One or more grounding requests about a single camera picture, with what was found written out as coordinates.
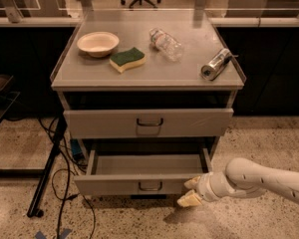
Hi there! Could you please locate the green yellow sponge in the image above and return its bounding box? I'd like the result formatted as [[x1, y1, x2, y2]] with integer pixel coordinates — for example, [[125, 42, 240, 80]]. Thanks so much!
[[110, 48, 146, 73]]

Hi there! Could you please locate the black tripod stand leg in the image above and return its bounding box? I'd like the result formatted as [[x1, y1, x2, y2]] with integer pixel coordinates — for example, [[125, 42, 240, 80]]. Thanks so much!
[[27, 117, 67, 218]]

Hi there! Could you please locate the grey drawer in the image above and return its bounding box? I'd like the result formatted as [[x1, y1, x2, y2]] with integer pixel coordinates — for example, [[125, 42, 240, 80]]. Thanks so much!
[[74, 147, 211, 196], [64, 109, 233, 139]]

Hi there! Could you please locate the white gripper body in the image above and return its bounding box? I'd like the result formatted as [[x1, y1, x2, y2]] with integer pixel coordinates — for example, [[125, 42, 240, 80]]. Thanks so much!
[[196, 172, 227, 202]]

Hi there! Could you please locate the white paper bowl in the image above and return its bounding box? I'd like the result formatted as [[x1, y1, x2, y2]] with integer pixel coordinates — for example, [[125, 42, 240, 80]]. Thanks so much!
[[77, 32, 120, 58]]

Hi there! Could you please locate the clear plastic water bottle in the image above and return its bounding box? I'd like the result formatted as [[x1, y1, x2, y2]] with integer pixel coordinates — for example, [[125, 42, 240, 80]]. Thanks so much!
[[149, 28, 183, 62]]

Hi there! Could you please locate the blue tape cross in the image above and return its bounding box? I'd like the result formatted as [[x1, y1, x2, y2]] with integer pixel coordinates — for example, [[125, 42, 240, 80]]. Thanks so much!
[[34, 228, 73, 239]]

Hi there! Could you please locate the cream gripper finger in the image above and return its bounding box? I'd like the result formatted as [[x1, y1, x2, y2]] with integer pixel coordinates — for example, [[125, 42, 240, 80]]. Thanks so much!
[[184, 176, 201, 189], [177, 189, 202, 207]]

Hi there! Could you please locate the silver metal can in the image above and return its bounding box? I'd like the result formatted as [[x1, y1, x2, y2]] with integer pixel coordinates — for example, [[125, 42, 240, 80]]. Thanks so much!
[[200, 48, 232, 81]]

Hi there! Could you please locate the dark side table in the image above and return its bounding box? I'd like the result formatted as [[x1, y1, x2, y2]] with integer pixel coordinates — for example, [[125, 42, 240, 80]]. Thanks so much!
[[0, 75, 43, 178]]

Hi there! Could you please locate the black floor cable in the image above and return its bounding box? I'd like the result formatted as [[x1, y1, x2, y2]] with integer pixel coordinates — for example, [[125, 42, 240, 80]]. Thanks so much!
[[36, 117, 98, 239]]

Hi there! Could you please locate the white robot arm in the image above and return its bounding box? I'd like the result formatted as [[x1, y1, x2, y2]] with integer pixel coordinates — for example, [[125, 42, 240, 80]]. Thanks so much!
[[177, 158, 299, 207]]

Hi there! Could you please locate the grey drawer cabinet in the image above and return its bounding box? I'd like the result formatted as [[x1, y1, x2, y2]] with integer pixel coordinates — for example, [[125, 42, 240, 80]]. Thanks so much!
[[52, 10, 245, 151]]

